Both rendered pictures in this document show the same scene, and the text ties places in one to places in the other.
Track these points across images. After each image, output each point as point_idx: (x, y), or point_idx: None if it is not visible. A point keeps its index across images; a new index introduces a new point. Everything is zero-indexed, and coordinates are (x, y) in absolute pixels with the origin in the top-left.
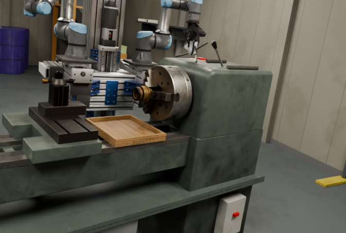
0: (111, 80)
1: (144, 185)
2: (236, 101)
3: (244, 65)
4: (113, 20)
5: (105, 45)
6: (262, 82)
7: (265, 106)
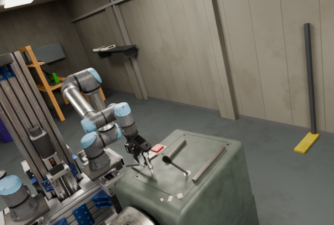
0: (77, 207)
1: None
2: (219, 207)
3: (206, 136)
4: (46, 147)
5: (52, 174)
6: (236, 161)
7: (248, 176)
